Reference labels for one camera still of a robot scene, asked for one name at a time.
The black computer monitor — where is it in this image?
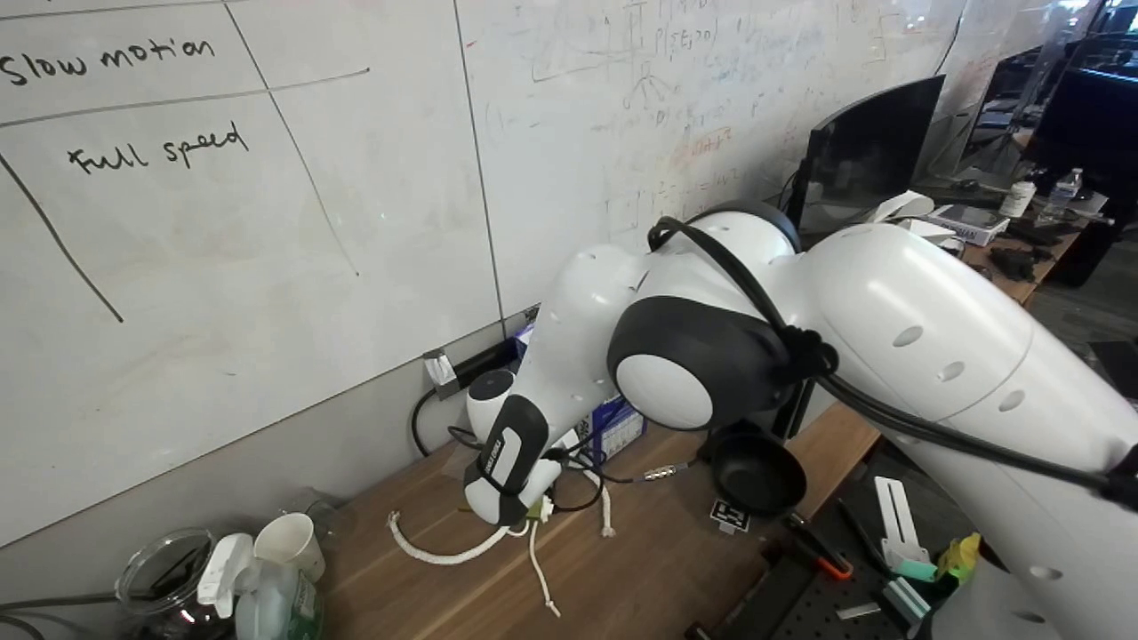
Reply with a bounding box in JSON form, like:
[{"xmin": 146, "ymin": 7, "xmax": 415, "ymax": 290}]
[{"xmin": 786, "ymin": 75, "xmax": 941, "ymax": 243}]

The clear glass jar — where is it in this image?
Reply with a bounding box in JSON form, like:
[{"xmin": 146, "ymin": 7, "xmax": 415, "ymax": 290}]
[{"xmin": 114, "ymin": 531, "xmax": 217, "ymax": 617}]

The black power strip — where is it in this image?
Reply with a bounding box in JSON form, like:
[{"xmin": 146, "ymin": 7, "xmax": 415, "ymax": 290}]
[{"xmin": 422, "ymin": 338, "xmax": 528, "ymax": 390}]

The blue cardboard box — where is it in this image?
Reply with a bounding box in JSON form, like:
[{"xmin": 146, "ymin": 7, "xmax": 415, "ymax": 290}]
[{"xmin": 509, "ymin": 325, "xmax": 652, "ymax": 469}]

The black frying pan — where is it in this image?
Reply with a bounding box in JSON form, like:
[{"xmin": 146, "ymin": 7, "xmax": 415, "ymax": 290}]
[{"xmin": 701, "ymin": 424, "xmax": 809, "ymax": 519}]

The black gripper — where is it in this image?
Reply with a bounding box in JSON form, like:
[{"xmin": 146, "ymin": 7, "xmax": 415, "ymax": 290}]
[{"xmin": 461, "ymin": 396, "xmax": 562, "ymax": 526}]

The black clamp orange handle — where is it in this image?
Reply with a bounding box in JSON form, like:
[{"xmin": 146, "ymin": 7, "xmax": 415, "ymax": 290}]
[{"xmin": 782, "ymin": 515, "xmax": 852, "ymax": 584}]

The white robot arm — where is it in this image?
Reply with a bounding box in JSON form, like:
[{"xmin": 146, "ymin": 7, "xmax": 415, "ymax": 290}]
[{"xmin": 467, "ymin": 207, "xmax": 1138, "ymax": 640}]

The white paper cup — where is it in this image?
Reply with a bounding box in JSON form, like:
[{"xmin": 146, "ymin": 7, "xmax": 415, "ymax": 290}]
[{"xmin": 254, "ymin": 512, "xmax": 326, "ymax": 581}]

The thick white rope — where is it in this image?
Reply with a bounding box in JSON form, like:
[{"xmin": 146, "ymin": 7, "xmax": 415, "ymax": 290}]
[{"xmin": 383, "ymin": 472, "xmax": 618, "ymax": 570}]

